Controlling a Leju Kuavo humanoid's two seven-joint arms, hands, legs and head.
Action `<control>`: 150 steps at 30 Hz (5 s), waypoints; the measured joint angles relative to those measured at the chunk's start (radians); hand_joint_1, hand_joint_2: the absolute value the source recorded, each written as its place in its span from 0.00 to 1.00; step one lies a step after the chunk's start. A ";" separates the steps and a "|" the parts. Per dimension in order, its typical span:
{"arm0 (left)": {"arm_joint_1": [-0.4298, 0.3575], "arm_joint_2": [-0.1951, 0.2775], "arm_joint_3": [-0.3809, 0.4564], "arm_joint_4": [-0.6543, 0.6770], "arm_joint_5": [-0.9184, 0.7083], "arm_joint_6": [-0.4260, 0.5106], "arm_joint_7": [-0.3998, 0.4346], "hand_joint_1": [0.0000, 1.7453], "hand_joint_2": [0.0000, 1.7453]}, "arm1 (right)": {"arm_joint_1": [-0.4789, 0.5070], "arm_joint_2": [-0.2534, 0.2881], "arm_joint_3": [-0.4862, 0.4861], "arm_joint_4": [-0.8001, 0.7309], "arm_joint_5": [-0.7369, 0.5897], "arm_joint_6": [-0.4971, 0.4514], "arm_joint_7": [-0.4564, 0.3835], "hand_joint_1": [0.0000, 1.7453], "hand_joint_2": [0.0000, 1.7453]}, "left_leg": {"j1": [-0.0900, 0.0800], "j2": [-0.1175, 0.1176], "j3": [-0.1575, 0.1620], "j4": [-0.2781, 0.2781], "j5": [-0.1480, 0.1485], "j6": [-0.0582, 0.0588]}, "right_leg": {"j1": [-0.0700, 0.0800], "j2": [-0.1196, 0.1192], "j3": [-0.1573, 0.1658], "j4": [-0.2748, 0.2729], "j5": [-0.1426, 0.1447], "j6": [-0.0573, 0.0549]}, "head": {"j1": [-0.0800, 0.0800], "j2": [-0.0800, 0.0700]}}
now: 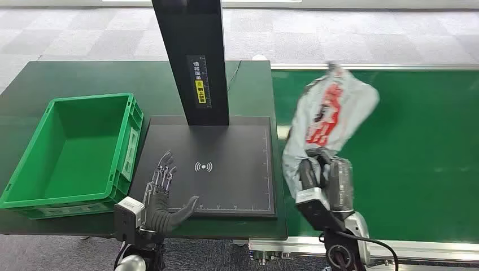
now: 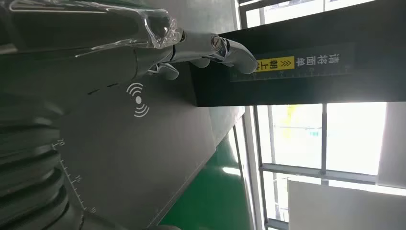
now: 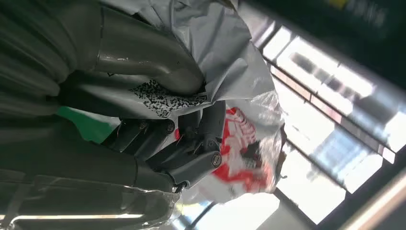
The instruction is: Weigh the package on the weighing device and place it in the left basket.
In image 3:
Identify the green conveyor belt, silver frame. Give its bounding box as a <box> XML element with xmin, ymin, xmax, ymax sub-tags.
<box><xmin>56</xmin><ymin>106</ymin><xmax>122</xmax><ymax>145</ymax></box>

